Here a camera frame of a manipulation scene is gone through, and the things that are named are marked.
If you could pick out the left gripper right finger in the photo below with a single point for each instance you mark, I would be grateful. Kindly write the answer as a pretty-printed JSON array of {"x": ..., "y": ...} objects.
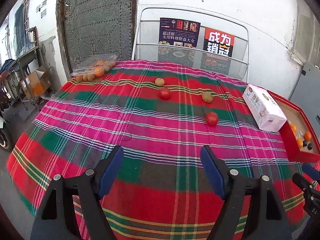
[{"x": 266, "y": 218}]

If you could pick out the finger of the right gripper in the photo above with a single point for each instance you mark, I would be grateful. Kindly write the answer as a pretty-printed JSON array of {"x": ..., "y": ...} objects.
[
  {"x": 310, "y": 171},
  {"x": 311, "y": 196}
]

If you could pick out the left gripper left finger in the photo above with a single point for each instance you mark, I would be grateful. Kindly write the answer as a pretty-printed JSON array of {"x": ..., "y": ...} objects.
[{"x": 56, "y": 218}]

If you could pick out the red tomato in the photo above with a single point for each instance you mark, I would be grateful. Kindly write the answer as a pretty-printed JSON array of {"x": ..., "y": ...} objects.
[
  {"x": 211, "y": 119},
  {"x": 164, "y": 94}
]

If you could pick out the orange under gripper right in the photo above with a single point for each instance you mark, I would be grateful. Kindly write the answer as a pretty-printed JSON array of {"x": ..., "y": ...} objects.
[{"x": 299, "y": 143}]

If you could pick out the orange under gripper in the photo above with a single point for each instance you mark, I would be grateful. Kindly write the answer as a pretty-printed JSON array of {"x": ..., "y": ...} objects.
[
  {"x": 293, "y": 128},
  {"x": 299, "y": 143}
]

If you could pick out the red cardboard box tray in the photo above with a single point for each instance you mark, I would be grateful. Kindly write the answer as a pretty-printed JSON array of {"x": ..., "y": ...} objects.
[{"x": 296, "y": 116}]

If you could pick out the orange in box far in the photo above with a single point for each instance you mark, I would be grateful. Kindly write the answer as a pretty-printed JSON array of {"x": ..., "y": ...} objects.
[{"x": 307, "y": 136}]

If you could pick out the orange under gripper left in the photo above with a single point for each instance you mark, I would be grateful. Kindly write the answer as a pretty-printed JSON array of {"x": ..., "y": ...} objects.
[{"x": 293, "y": 128}]

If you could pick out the pink tissue pack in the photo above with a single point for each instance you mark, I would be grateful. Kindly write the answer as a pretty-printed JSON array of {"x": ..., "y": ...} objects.
[{"x": 267, "y": 113}]

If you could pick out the grey metal cabinet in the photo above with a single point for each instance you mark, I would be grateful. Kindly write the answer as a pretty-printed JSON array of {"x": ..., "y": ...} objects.
[{"x": 306, "y": 94}]

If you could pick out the brown kiwi near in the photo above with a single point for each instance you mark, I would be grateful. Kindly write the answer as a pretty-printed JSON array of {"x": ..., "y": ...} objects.
[{"x": 207, "y": 97}]

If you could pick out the brown kiwi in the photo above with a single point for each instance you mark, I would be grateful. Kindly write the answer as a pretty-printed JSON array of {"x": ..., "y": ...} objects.
[
  {"x": 207, "y": 97},
  {"x": 159, "y": 82}
]

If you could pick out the cardboard box on floor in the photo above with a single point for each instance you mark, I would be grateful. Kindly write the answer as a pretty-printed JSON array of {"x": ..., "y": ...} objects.
[{"x": 38, "y": 81}]

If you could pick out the plaid tablecloth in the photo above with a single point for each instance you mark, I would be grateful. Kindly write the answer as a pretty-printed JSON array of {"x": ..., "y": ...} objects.
[{"x": 161, "y": 190}]

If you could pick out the metal shelf cart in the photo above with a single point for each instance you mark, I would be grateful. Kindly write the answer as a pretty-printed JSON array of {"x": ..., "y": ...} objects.
[{"x": 18, "y": 70}]

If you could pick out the clear plastic fruit container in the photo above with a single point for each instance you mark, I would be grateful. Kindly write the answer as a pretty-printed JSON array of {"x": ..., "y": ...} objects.
[{"x": 94, "y": 67}]

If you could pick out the red black poster book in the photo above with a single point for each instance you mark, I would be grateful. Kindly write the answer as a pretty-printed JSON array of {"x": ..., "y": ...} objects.
[{"x": 218, "y": 42}]

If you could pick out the brown kiwi far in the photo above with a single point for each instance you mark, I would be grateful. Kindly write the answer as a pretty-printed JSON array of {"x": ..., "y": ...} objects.
[{"x": 159, "y": 82}]

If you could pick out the white metal mesh rack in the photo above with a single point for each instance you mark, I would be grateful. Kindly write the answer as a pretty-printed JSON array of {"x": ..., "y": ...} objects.
[{"x": 146, "y": 46}]

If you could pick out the purple cookbook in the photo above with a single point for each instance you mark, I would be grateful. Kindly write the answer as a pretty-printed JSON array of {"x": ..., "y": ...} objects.
[{"x": 178, "y": 32}]

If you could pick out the studded metal door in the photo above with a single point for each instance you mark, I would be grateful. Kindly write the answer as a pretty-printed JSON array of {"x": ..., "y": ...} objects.
[{"x": 92, "y": 27}]

